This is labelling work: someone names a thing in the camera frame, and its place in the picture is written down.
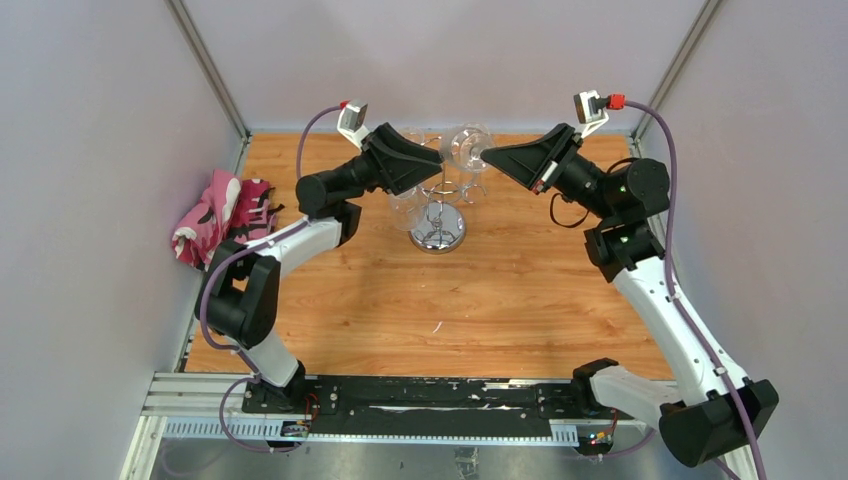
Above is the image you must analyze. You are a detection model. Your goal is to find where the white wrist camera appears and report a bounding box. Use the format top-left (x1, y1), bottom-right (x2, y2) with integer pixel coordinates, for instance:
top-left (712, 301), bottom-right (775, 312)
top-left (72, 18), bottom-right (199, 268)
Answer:
top-left (573, 90), bottom-right (627, 139)
top-left (336, 99), bottom-right (371, 151)

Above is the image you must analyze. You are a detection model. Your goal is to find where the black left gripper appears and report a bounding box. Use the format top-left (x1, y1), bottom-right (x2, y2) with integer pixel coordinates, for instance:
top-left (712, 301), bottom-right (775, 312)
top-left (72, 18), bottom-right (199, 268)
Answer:
top-left (333, 125), bottom-right (446, 201)

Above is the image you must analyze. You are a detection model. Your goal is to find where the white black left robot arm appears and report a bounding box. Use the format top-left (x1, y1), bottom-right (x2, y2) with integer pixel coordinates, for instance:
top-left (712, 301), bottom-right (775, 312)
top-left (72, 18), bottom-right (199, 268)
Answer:
top-left (195, 123), bottom-right (443, 413)

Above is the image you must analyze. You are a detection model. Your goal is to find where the aluminium frame rail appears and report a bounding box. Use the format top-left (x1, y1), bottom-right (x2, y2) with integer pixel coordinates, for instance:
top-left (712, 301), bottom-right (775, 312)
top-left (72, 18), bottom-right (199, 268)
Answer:
top-left (142, 373), bottom-right (647, 448)

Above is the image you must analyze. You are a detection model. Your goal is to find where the pink camouflage cloth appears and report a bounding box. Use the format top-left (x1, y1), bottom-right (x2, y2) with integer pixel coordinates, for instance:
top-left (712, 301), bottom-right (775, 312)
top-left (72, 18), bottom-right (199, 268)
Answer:
top-left (171, 169), bottom-right (284, 270)

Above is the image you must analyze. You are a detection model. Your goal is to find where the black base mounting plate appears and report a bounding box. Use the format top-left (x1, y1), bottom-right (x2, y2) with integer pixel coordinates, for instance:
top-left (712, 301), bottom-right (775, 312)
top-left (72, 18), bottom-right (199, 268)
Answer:
top-left (240, 375), bottom-right (628, 442)

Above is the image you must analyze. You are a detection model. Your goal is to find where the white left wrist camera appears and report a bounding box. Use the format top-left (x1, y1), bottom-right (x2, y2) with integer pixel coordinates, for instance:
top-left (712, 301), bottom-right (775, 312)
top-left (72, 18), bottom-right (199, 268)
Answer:
top-left (336, 99), bottom-right (371, 151)

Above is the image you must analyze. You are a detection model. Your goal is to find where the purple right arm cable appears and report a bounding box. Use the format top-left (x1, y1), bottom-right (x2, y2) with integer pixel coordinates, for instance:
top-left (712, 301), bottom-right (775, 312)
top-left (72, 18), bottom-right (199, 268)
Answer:
top-left (622, 100), bottom-right (770, 480)

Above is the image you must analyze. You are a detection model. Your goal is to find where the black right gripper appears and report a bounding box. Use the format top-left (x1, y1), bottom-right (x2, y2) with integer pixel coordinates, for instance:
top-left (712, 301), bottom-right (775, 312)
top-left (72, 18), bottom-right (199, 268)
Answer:
top-left (481, 123), bottom-right (618, 223)

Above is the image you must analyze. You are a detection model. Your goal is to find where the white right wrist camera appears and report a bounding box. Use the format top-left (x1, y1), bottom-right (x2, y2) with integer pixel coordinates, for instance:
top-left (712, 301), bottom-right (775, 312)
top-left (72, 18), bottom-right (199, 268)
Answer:
top-left (573, 90), bottom-right (627, 139)

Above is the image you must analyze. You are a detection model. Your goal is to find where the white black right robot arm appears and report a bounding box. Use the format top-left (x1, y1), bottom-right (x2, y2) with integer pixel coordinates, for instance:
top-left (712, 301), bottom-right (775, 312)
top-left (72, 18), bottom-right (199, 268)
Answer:
top-left (481, 124), bottom-right (779, 468)

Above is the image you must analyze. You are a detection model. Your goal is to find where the chrome spiral wine glass rack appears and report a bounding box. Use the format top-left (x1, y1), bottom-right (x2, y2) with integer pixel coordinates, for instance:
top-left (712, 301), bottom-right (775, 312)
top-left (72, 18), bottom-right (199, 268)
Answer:
top-left (409, 161), bottom-right (487, 255)

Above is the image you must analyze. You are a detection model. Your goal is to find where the patterned clear wine glass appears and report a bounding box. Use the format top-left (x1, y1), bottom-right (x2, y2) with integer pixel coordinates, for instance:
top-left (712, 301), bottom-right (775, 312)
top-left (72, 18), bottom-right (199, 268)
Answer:
top-left (439, 123), bottom-right (495, 173)

